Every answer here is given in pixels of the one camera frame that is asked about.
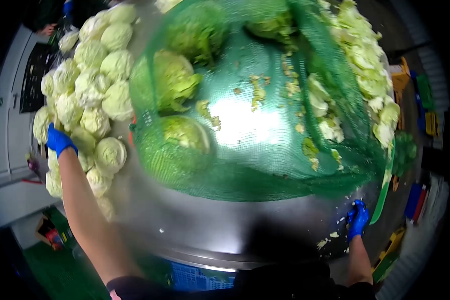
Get scattered cabbage scraps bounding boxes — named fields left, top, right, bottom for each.
left=195, top=52, right=323, bottom=173

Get person's left fingers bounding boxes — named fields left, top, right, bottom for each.
left=46, top=123, right=65, bottom=150

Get green cabbage head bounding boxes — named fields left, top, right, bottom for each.
left=139, top=115, right=212, bottom=177
left=152, top=49, right=204, bottom=114
left=245, top=8, right=298, bottom=44
left=165, top=7, right=229, bottom=67

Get green cutting board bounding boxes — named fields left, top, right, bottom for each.
left=369, top=138, right=397, bottom=226

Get pile of peeled pale cabbages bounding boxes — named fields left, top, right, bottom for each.
left=32, top=3, right=138, bottom=223

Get heap of loose cabbage leaves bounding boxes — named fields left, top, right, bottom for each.
left=307, top=0, right=402, bottom=149

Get blue crate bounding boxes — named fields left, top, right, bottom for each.
left=167, top=260, right=238, bottom=293

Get green mesh sack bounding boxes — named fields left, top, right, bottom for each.
left=129, top=0, right=391, bottom=202

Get person's left hand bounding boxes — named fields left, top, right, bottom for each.
left=46, top=123, right=79, bottom=159

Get orange crate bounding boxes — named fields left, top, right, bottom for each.
left=389, top=56, right=412, bottom=130

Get white cabinet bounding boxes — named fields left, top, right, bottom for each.
left=0, top=25, right=65, bottom=229

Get person's body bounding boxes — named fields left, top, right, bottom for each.
left=106, top=259, right=378, bottom=300

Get person's right fingers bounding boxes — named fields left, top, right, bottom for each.
left=346, top=199, right=366, bottom=226

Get green sack of vegetables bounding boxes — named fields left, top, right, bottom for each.
left=391, top=131, right=418, bottom=178

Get person's right hand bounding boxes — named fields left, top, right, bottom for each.
left=346, top=199, right=370, bottom=243

